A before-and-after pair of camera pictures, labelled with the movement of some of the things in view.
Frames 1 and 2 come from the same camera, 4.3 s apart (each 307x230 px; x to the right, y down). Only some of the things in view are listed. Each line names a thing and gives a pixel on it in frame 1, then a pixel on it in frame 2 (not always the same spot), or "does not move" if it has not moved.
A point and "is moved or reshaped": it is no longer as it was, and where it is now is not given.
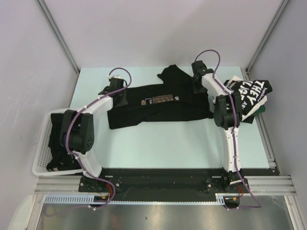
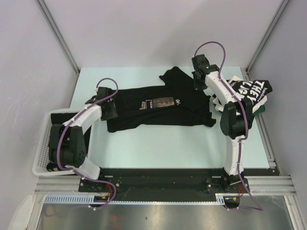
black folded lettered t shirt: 253,91 does not move
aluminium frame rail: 282,184 does not move
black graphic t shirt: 174,99 is moved or reshaped
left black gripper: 123,102 -> 113,113
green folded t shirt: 261,109 does not move
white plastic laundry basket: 42,152 does not move
